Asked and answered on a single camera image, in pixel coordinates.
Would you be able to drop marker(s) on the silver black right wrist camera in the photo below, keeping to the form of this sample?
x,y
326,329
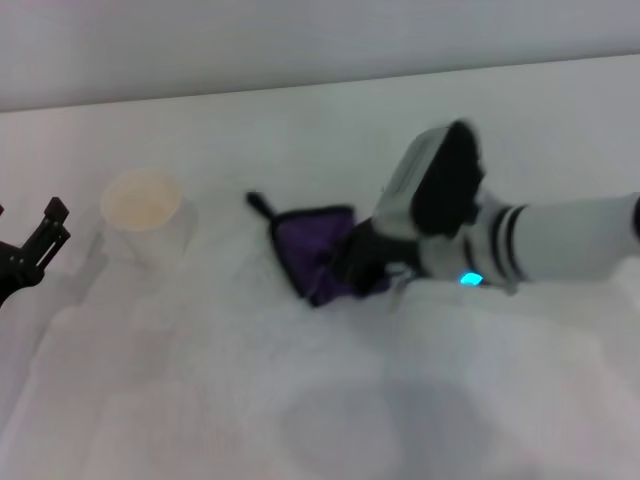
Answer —
x,y
440,185

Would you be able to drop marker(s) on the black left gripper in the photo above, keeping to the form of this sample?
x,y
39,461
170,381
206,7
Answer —
x,y
12,272

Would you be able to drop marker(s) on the purple rag with black trim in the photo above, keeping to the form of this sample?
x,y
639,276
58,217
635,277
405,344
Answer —
x,y
305,235

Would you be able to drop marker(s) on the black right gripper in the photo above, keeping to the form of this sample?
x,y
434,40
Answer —
x,y
372,250

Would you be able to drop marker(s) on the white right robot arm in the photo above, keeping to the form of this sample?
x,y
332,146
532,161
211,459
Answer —
x,y
550,240

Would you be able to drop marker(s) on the white paper cup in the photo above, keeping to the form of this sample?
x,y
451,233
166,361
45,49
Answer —
x,y
145,225

